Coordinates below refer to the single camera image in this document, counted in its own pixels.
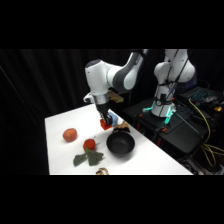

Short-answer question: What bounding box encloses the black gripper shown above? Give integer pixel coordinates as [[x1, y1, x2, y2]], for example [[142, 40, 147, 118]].
[[94, 101, 115, 126]]

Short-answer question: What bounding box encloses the red cube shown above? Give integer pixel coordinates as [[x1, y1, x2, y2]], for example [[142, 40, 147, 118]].
[[99, 119, 111, 131]]

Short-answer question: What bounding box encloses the black bowl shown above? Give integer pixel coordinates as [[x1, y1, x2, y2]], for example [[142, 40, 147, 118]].
[[105, 130, 136, 157]]

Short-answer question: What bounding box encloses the tan cardboard piece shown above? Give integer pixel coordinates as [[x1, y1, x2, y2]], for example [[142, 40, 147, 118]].
[[107, 90, 125, 104]]

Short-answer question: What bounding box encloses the red toy tomato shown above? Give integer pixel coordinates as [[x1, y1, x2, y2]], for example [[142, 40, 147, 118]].
[[82, 138, 98, 152]]

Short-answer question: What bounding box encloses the green plush leaf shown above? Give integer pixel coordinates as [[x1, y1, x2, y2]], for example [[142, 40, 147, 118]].
[[72, 147, 105, 167]]

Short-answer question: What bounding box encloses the brown round object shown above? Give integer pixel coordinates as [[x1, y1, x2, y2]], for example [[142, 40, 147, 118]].
[[95, 167, 110, 176]]

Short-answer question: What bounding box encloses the black robot stand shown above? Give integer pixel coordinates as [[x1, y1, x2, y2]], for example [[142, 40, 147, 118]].
[[122, 97, 209, 156]]

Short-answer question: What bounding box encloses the black curtain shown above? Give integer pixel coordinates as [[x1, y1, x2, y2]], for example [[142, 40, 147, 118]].
[[0, 49, 224, 176]]

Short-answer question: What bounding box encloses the laptop with lit keyboard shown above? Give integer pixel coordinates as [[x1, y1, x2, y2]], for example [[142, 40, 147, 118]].
[[180, 85, 224, 105]]

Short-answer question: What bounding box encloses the yellow cable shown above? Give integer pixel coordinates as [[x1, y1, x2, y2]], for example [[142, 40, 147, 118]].
[[187, 97, 224, 168]]

